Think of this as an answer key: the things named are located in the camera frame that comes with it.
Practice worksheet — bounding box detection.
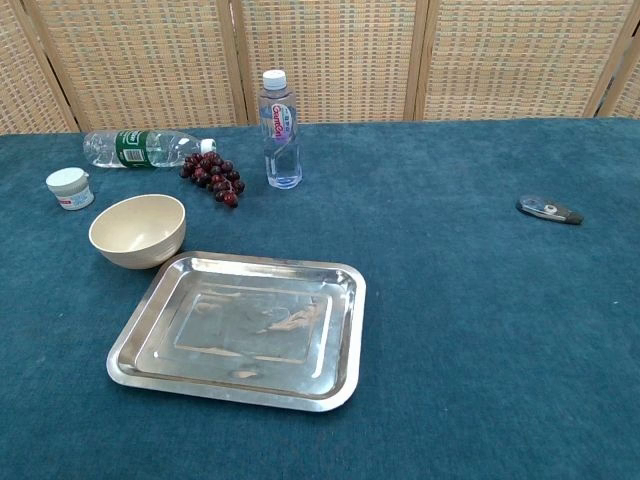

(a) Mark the woven bamboo screen panel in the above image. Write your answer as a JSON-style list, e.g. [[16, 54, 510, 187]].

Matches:
[[228, 0, 430, 126], [0, 0, 80, 136], [22, 0, 250, 132], [414, 0, 640, 122]]

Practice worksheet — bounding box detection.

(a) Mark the clear bottle pink logo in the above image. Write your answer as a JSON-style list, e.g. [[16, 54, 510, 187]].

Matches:
[[257, 69, 304, 192]]

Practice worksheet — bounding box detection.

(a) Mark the green label water bottle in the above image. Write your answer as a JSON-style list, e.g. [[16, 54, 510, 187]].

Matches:
[[82, 128, 218, 170]]

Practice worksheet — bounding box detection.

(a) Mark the beige plastic bowl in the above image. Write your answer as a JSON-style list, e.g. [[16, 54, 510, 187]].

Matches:
[[88, 193, 188, 271]]

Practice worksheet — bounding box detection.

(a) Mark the blue tablecloth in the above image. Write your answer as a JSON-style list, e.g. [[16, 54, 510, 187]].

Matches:
[[0, 116, 640, 480]]

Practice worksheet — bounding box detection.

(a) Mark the stainless steel rectangular tray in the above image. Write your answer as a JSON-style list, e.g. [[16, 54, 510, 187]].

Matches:
[[105, 250, 368, 414]]

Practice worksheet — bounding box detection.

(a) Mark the dark red grape bunch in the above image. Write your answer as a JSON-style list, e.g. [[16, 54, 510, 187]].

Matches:
[[179, 151, 247, 210]]

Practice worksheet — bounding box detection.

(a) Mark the small white lidded jar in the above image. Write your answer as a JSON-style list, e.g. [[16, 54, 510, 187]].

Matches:
[[45, 166, 96, 212]]

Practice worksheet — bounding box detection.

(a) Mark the grey correction tape dispenser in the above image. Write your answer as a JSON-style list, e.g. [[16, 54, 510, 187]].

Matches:
[[515, 194, 585, 227]]

